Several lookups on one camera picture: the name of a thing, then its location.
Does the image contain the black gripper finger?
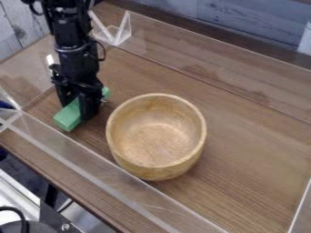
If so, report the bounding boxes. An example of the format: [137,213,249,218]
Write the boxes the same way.
[55,82,77,106]
[77,88,101,121]

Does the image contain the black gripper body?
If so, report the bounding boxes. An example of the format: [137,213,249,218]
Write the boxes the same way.
[47,44,105,95]

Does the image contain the green rectangular block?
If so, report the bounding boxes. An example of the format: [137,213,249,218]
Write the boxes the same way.
[53,86,111,132]

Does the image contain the brown wooden bowl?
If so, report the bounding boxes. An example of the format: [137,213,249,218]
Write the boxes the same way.
[105,93,208,181]

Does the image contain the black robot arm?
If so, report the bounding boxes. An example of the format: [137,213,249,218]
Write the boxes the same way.
[21,0,105,121]

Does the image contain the clear acrylic tray wall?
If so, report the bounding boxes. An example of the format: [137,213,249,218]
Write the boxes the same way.
[0,6,311,233]

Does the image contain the black metal bracket with screw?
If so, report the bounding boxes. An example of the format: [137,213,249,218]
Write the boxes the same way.
[39,201,83,233]

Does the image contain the black cable bottom left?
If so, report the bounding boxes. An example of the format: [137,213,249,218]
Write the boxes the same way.
[0,206,29,233]

